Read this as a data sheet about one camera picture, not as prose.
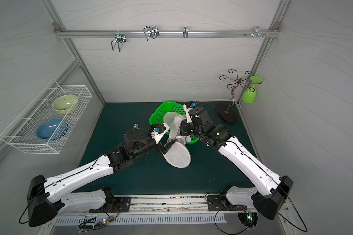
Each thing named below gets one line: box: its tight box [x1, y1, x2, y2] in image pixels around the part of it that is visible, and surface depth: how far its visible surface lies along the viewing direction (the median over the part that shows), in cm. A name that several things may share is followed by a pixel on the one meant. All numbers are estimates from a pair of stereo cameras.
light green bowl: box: [51, 94, 79, 115], surface depth 73 cm
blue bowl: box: [36, 118, 69, 140], surface depth 65 cm
